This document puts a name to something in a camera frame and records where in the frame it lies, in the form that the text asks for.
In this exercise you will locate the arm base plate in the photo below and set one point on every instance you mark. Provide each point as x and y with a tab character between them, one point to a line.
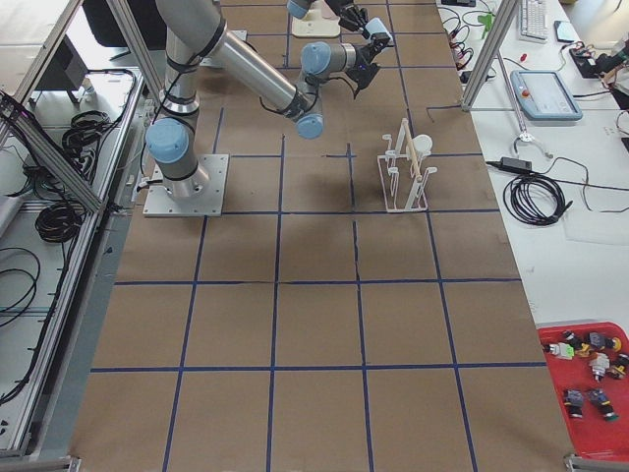
201	194
213	62

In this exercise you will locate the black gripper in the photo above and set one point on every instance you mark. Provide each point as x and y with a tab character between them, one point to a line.
363	55
349	13

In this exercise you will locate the white wire cup rack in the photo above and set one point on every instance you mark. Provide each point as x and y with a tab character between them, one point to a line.
402	174

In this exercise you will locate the black power adapter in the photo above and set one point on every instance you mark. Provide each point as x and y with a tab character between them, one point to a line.
515	165

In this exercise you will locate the red parts tray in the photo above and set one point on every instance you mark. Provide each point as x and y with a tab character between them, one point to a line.
588	364

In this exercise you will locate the aluminium frame post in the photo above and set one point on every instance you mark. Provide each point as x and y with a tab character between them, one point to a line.
500	26

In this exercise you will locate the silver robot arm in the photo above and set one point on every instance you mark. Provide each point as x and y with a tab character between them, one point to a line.
197	29
326	9

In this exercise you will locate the cream plastic tray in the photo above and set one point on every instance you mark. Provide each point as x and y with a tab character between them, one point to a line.
315	27

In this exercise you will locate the brown paper table cover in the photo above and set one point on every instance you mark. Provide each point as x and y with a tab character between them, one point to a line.
308	329

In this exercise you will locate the white plastic cup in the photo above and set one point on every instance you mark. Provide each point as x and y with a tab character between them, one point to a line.
422	145

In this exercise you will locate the light blue plastic cup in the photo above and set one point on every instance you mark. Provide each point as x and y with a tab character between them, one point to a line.
375	29

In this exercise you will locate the white keyboard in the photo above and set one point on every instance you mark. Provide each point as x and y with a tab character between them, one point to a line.
532	21

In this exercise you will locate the blue teach pendant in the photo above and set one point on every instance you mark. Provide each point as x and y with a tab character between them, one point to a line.
543	96

